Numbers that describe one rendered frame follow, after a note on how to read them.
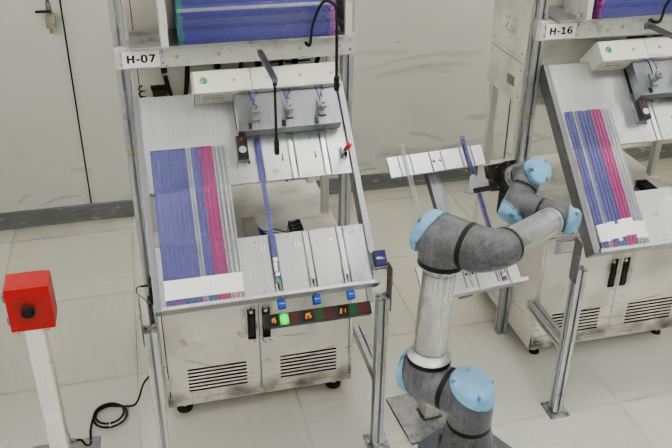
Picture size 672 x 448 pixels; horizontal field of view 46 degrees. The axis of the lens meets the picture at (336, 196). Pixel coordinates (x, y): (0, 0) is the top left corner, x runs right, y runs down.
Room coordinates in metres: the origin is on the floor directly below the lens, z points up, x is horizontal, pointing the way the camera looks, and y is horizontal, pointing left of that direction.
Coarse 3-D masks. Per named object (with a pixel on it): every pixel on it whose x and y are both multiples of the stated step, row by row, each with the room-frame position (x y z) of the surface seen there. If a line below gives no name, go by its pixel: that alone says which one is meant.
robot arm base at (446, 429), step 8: (448, 424) 1.55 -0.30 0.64; (440, 432) 1.59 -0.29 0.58; (448, 432) 1.54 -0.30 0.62; (456, 432) 1.52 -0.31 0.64; (488, 432) 1.53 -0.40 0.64; (440, 440) 1.56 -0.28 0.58; (448, 440) 1.53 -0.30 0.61; (456, 440) 1.52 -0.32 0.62; (464, 440) 1.51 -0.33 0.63; (472, 440) 1.51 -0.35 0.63; (480, 440) 1.51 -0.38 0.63; (488, 440) 1.52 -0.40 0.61
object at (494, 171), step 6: (504, 162) 2.14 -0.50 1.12; (510, 162) 2.14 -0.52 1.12; (516, 162) 2.14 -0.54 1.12; (486, 168) 2.20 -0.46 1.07; (492, 168) 2.17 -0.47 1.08; (498, 168) 2.17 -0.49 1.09; (504, 168) 2.14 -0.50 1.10; (486, 174) 2.20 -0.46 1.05; (492, 174) 2.16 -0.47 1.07; (498, 174) 2.16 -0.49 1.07; (504, 174) 2.11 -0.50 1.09; (492, 180) 2.16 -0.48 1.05; (498, 180) 2.15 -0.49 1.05; (504, 180) 2.10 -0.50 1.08; (492, 186) 2.16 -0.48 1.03; (498, 186) 2.14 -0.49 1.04
